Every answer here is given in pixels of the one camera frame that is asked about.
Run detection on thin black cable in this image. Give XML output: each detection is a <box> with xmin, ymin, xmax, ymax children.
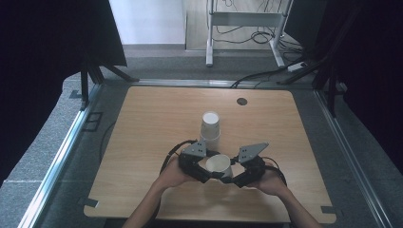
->
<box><xmin>98</xmin><ymin>121</ymin><xmax>117</xmax><ymax>163</ymax></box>

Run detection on white power strip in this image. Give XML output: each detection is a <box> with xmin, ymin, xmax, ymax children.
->
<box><xmin>286</xmin><ymin>61</ymin><xmax>308</xmax><ymax>73</ymax></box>

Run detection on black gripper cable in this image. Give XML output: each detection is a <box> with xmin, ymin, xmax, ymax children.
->
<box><xmin>160</xmin><ymin>139</ymin><xmax>199</xmax><ymax>175</ymax></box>
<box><xmin>261</xmin><ymin>156</ymin><xmax>288</xmax><ymax>187</ymax></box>

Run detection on person's right hand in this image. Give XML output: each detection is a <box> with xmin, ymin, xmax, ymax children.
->
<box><xmin>251</xmin><ymin>161</ymin><xmax>289</xmax><ymax>198</ymax></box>

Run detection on white metal stand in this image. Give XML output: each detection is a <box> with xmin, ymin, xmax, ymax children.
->
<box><xmin>204</xmin><ymin>0</ymin><xmax>295</xmax><ymax>68</ymax></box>

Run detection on black curtain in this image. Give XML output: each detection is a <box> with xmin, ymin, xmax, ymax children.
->
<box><xmin>283</xmin><ymin>0</ymin><xmax>403</xmax><ymax>176</ymax></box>
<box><xmin>0</xmin><ymin>0</ymin><xmax>128</xmax><ymax>186</ymax></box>

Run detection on white paper cup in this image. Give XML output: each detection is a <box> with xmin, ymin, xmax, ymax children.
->
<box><xmin>199</xmin><ymin>130</ymin><xmax>221</xmax><ymax>152</ymax></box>
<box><xmin>201</xmin><ymin>110</ymin><xmax>221</xmax><ymax>141</ymax></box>
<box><xmin>204</xmin><ymin>153</ymin><xmax>235</xmax><ymax>179</ymax></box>

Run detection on long black floor cable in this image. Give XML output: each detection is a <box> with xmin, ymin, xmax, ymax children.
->
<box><xmin>230</xmin><ymin>56</ymin><xmax>321</xmax><ymax>89</ymax></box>

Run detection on aluminium floor rail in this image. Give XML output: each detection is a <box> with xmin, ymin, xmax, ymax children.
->
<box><xmin>125</xmin><ymin>78</ymin><xmax>264</xmax><ymax>89</ymax></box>
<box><xmin>313</xmin><ymin>89</ymin><xmax>394</xmax><ymax>228</ymax></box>
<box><xmin>18</xmin><ymin>83</ymin><xmax>103</xmax><ymax>228</ymax></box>

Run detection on tangled black floor cables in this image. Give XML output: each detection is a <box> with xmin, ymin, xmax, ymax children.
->
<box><xmin>214</xmin><ymin>24</ymin><xmax>305</xmax><ymax>54</ymax></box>

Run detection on black tripod stand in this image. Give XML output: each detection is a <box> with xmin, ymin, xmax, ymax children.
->
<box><xmin>79</xmin><ymin>56</ymin><xmax>141</xmax><ymax>109</ymax></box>
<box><xmin>277</xmin><ymin>47</ymin><xmax>350</xmax><ymax>119</ymax></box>

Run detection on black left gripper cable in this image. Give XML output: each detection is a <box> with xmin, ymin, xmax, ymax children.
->
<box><xmin>160</xmin><ymin>139</ymin><xmax>199</xmax><ymax>175</ymax></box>

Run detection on person's left hand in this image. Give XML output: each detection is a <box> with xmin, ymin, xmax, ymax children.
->
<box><xmin>156</xmin><ymin>156</ymin><xmax>198</xmax><ymax>192</ymax></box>

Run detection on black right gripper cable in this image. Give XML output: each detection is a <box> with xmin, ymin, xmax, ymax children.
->
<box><xmin>261</xmin><ymin>156</ymin><xmax>288</xmax><ymax>187</ymax></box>

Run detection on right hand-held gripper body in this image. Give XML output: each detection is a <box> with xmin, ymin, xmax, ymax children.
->
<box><xmin>233</xmin><ymin>142</ymin><xmax>270</xmax><ymax>188</ymax></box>

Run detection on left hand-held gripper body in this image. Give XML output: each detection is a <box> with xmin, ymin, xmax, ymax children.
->
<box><xmin>178</xmin><ymin>140</ymin><xmax>211</xmax><ymax>184</ymax></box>

